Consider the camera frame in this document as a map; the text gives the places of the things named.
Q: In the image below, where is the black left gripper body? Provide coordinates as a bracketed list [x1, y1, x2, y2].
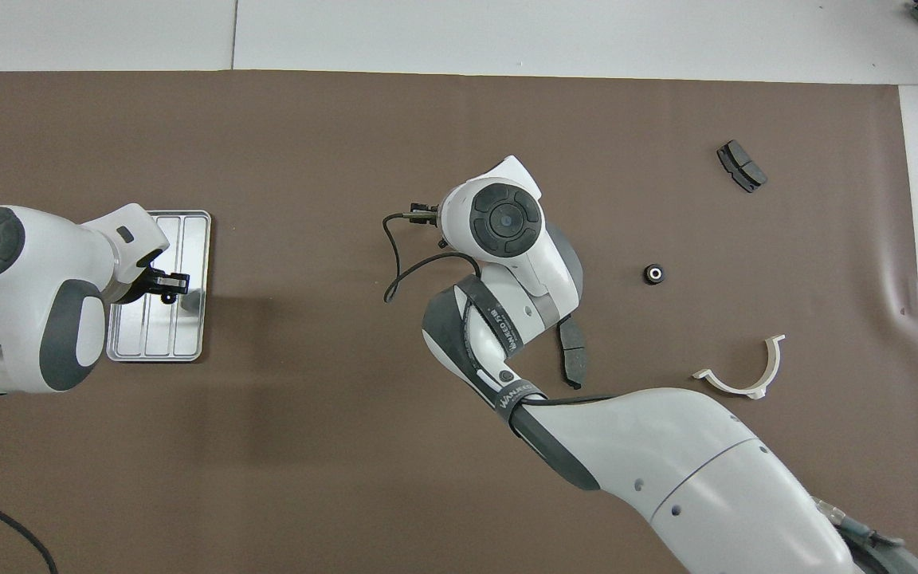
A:
[112, 251, 167, 305]

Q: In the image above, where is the ribbed silver metal tray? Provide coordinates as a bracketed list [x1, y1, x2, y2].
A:
[106, 210, 213, 364]

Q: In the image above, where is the brown paper table mat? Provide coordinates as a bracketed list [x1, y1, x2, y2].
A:
[0, 70, 918, 574]

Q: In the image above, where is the slim dark brake pad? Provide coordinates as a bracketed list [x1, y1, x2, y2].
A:
[556, 315, 589, 390]

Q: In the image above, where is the wide dark brake pad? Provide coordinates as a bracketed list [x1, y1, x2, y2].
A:
[716, 140, 768, 194]

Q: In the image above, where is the white curved plastic bracket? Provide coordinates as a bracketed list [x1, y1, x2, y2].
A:
[692, 334, 787, 400]

